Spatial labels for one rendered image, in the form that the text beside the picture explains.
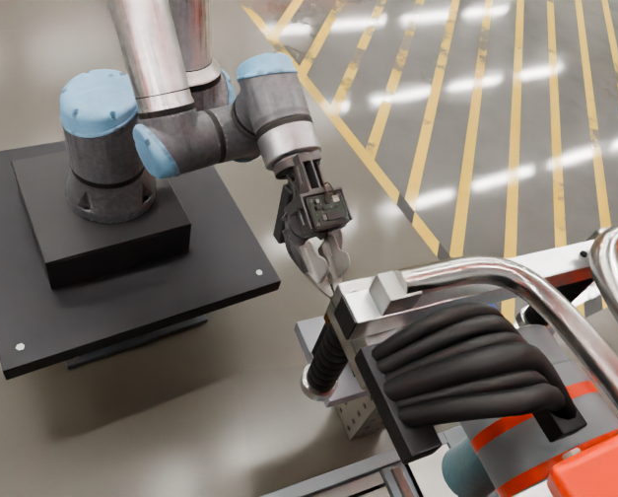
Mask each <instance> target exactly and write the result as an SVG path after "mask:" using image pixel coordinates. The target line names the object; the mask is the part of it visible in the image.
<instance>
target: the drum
mask: <svg viewBox="0 0 618 497"><path fill-rule="evenodd" d="M517 331H518V332H519V333H520V334H521V336H522V337H523V338H524V339H525V340H526V341H527V342H528V343H529V344H531V345H534V346H536V347H537V348H539V349H540V350H541V351H542V352H543V353H544V355H545V356H546V357H547V358H548V360H549V361H550V362H551V364H552V365H553V367H554V368H555V370H556V371H557V373H558V374H559V376H560V378H561V380H562V382H563V383H564V385H565V387H566V389H567V391H568V393H569V395H570V397H571V399H572V401H573V403H574V405H575V406H576V408H577V409H578V411H579V412H580V414H581V415H582V417H583V418H584V420H585V422H586V423H587V425H586V426H585V427H584V428H582V429H581V430H580V431H578V432H577V433H575V434H573V435H570V436H568V437H565V438H563V439H560V440H558V441H555V442H553V443H551V442H549V440H548V439H547V437H546V436H545V434H544V432H543V431H542V429H541V428H540V426H539V424H538V423H537V421H536V419H535V418H534V416H533V415H532V413H529V414H523V415H518V416H509V417H499V418H487V419H478V420H469V421H461V422H460V424H461V426H462V428H463V430H464V432H465V434H466V436H467V437H468V439H469V441H470V444H471V446H472V447H473V449H474V451H475V453H476V455H477V456H478V458H479V460H480V461H481V462H482V464H483V466H484V468H485V470H486V471H487V473H488V475H489V477H490V479H491V481H492V483H493V484H494V486H495V488H496V491H497V493H498V495H499V496H500V497H513V496H515V495H517V494H518V493H520V492H522V491H524V490H526V489H528V488H530V487H532V486H535V485H537V484H539V483H541V482H543V481H545V480H547V479H548V476H549V473H550V469H551V467H552V466H553V465H554V464H556V463H558V462H561V461H563V458H562V456H563V454H564V453H566V452H568V451H570V450H573V449H575V448H580V450H581V452H582V451H584V450H586V449H588V448H590V447H592V446H594V445H596V444H598V443H600V442H602V441H604V440H606V439H609V438H611V437H613V436H615V435H617V433H618V418H617V417H616V415H615V414H614V413H613V411H612V410H611V408H610V407H609V405H608V404H607V403H606V401H605V400H604V398H603V397H602V395H601V394H600V392H599V390H598V389H597V388H596V386H595V385H594V383H593V382H592V381H591V380H590V378H589V377H588V376H587V374H586V373H585V371H584V369H583V368H582V367H581V365H580V364H579V362H577V361H570V360H569V359H568V357H567V356H566V354H565V353H564V351H563V350H562V349H561V347H560V346H559V344H558V343H557V341H556V340H555V338H554V337H553V336H552V334H551V333H550V331H549V330H548V328H547V327H546V326H544V325H541V324H529V325H525V326H521V327H518V328H517Z"/></svg>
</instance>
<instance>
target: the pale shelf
mask: <svg viewBox="0 0 618 497"><path fill-rule="evenodd" d="M323 317H324V316H322V317H318V318H313V319H306V320H301V321H298V322H297V323H296V326H295V328H294V331H295V333H296V336H297V338H298V340H299V342H300V344H301V347H302V349H303V352H304V354H305V357H306V359H307V361H308V364H310V363H311V361H312V358H311V355H310V352H311V351H312V349H313V347H314V345H315V343H316V341H317V339H318V337H319V334H320V332H321V330H322V328H323V326H324V323H325V321H324V319H323ZM338 380H339V382H338V387H337V389H336V391H335V392H334V394H333V396H332V397H331V398H329V399H327V400H325V401H324V404H325V407H331V406H334V405H337V404H341V403H344V402H347V401H350V400H354V399H357V398H360V397H363V396H367V395H370V392H369V390H362V389H361V387H360V385H359V383H358V381H357V379H356V377H354V376H353V372H352V369H351V366H350V363H349V361H348V363H347V365H346V366H345V368H344V370H343V372H342V373H341V375H340V377H339V379H338Z"/></svg>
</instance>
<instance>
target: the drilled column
mask: <svg viewBox="0 0 618 497"><path fill-rule="evenodd" d="M346 403H347V404H346ZM335 407H336V409H337V411H338V414H339V416H340V418H341V421H342V423H343V426H344V428H345V430H346V433H347V435H348V437H349V440H350V441H352V440H355V439H358V438H361V437H364V436H366V435H369V434H372V433H374V432H377V431H380V430H383V429H384V428H385V426H384V424H383V422H382V419H381V417H380V415H379V413H378V410H377V407H376V405H375V403H374V401H373V399H372V397H371V395H367V396H363V397H360V398H357V399H354V400H350V401H347V402H344V403H341V404H337V405H335ZM341 409H342V411H341ZM349 428H350V430H349Z"/></svg>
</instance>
